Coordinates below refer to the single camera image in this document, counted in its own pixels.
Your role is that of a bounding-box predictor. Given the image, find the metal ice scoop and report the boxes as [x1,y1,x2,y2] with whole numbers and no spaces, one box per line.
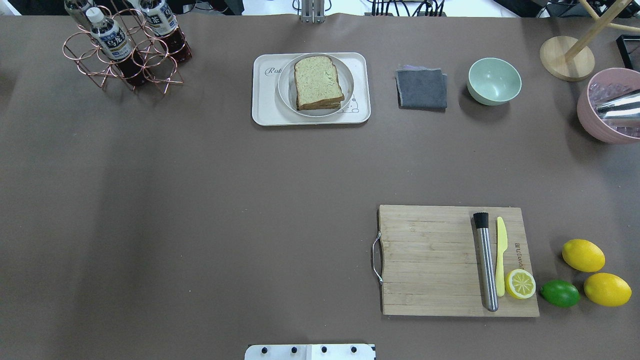
[595,89,640,120]

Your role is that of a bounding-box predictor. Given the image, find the green lime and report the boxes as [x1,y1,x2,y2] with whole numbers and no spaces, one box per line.
[540,279,581,308]

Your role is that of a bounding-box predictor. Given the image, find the copper wire bottle rack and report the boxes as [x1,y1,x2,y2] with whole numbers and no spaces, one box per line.
[62,0,192,94]

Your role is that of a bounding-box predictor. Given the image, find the cream serving tray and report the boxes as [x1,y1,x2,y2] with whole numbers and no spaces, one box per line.
[252,52,371,126]

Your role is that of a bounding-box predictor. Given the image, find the pink bowl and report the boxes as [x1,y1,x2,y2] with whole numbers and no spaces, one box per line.
[577,68,639,145]

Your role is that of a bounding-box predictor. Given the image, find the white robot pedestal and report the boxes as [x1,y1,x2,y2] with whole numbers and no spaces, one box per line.
[244,342,377,360]

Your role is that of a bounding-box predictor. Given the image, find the wooden mug tree stand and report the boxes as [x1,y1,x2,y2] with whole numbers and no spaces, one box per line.
[539,0,640,82]

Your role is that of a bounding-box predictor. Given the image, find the steel muddler black tip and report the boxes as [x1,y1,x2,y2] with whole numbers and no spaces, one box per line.
[473,212,499,312]

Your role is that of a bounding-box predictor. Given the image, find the grey folded cloth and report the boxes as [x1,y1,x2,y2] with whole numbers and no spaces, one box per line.
[395,64,448,111]

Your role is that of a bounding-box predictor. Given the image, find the dark drink bottle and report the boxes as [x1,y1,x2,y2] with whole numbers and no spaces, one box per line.
[139,0,192,64]
[86,7,147,87]
[62,0,95,31]

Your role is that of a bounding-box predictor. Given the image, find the wine glass tray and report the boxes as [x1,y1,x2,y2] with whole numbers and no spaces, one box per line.
[615,34,640,72]

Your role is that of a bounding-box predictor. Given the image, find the bread slice with egg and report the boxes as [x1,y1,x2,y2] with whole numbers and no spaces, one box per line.
[295,97,345,111]

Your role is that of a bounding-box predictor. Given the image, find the clear ice cubes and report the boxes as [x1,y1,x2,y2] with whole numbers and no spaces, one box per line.
[588,82,640,138]

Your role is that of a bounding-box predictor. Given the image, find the yellow plastic knife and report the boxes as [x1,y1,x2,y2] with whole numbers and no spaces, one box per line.
[494,216,508,297]

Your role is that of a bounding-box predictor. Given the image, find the mint green bowl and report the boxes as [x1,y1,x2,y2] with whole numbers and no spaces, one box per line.
[467,57,522,106]

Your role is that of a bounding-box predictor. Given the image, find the half lemon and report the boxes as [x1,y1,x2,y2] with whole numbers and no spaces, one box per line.
[504,268,537,300]

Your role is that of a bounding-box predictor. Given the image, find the plain bread slice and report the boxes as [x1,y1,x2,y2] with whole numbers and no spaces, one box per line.
[294,55,345,103]

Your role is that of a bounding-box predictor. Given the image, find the yellow lemon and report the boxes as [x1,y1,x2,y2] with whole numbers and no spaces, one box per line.
[583,272,633,307]
[561,238,606,272]

